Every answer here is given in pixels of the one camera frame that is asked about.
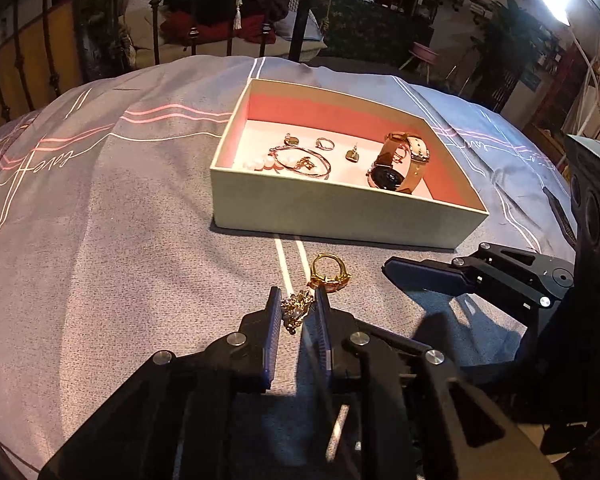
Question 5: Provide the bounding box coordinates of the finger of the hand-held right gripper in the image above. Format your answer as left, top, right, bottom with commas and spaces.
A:
382, 242, 575, 312

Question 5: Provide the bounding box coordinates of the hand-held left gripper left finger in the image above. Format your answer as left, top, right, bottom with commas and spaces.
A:
39, 286, 284, 480

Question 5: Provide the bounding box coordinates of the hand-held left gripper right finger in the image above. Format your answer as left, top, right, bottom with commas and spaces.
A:
314, 285, 563, 480

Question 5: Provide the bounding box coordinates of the gold flower brooch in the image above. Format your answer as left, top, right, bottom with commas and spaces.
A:
280, 292, 315, 334

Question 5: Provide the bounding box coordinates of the gold gemstone ring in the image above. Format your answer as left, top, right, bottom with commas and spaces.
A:
307, 253, 352, 292

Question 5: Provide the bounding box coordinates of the tan strap wristwatch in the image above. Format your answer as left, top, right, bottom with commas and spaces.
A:
365, 131, 431, 195

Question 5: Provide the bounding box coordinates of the mint green cardboard box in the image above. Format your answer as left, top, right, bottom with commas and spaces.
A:
210, 77, 491, 252

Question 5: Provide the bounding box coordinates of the pearl bracelet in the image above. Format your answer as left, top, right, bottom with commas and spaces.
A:
232, 152, 302, 174

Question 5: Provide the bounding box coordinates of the grey printed bed sheet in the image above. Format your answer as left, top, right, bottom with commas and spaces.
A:
0, 54, 581, 480

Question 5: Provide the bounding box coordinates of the pink stool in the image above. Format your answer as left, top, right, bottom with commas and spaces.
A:
399, 40, 442, 84

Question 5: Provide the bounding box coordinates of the dark potted plant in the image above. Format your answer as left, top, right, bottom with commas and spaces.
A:
472, 0, 537, 112

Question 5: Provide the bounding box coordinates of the green floral cloth counter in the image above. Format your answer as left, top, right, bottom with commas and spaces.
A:
324, 0, 437, 67

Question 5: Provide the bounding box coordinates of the light blue cushion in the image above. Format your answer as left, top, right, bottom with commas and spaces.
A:
275, 4, 325, 42

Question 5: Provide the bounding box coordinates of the white wicker hanging chair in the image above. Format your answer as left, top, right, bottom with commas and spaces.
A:
122, 0, 332, 69

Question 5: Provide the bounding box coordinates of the red cloth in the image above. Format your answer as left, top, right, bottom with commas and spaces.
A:
159, 12, 277, 47

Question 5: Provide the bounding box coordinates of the beige cushion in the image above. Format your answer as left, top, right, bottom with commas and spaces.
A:
124, 0, 169, 47

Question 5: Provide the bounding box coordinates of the hanging chair rope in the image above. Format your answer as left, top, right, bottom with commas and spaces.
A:
319, 0, 344, 42

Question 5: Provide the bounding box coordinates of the black iron bed frame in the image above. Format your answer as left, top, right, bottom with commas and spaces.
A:
0, 0, 327, 137

